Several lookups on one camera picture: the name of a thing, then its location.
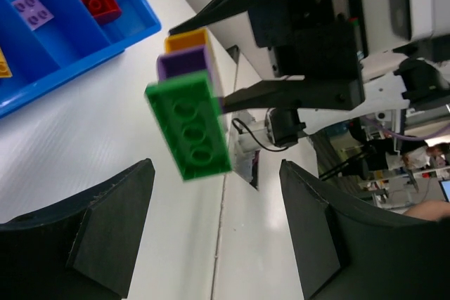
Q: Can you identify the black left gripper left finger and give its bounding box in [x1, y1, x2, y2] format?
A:
[1, 159, 155, 299]

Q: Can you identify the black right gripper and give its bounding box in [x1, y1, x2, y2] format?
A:
[169, 0, 365, 113]

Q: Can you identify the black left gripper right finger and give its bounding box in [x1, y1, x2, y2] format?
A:
[279, 160, 449, 299]

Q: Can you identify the yellow rounded duplo brick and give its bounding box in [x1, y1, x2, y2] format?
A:
[165, 28, 212, 53]

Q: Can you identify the purple rounded brick cluster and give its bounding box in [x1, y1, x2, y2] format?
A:
[156, 45, 224, 115]

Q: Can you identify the green brick cluster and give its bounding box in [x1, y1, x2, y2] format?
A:
[145, 70, 232, 181]

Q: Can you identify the yellow black striped brick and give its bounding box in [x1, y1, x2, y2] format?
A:
[0, 49, 12, 78]

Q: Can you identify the red stud duplo brick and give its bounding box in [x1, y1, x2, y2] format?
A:
[81, 0, 122, 25]

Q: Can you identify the purple duplo brick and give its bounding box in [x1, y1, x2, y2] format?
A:
[12, 0, 54, 31]

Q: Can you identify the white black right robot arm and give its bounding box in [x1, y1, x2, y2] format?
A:
[175, 0, 449, 154]

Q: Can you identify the blue plastic divided bin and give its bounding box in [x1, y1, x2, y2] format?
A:
[1, 0, 161, 116]

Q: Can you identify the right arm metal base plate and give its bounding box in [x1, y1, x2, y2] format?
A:
[229, 110, 267, 190]

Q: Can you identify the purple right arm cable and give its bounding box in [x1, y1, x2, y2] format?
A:
[361, 115, 450, 141]

